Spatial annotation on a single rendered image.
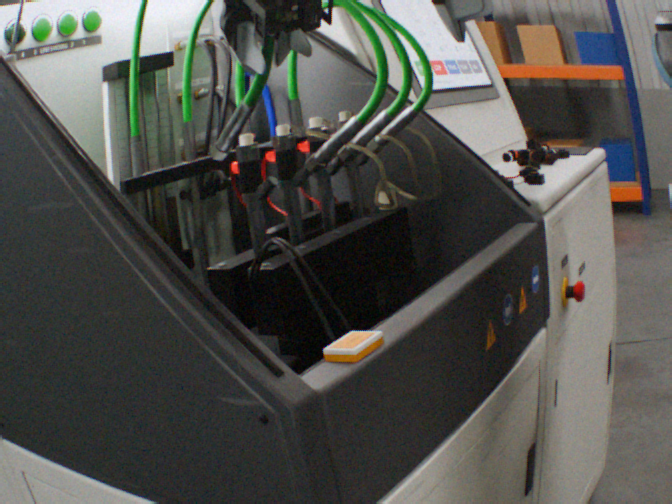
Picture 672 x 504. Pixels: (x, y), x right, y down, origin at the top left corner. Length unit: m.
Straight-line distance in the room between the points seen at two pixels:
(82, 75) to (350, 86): 0.45
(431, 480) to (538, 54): 5.53
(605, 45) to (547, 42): 0.56
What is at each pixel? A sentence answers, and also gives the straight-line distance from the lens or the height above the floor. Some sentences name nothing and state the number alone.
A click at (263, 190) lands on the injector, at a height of 1.06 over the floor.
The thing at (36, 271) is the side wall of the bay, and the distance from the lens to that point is 0.84.
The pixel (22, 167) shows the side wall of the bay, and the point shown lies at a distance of 0.83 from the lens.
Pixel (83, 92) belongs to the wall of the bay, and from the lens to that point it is 1.20.
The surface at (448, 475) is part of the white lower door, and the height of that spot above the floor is 0.74.
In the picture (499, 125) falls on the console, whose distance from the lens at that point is 1.81.
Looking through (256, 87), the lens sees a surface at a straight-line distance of 0.85.
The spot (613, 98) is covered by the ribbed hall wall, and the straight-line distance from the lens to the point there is 7.39.
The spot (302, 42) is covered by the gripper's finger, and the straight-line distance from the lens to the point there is 0.81.
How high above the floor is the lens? 1.18
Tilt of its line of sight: 11 degrees down
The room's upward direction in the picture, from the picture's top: 8 degrees counter-clockwise
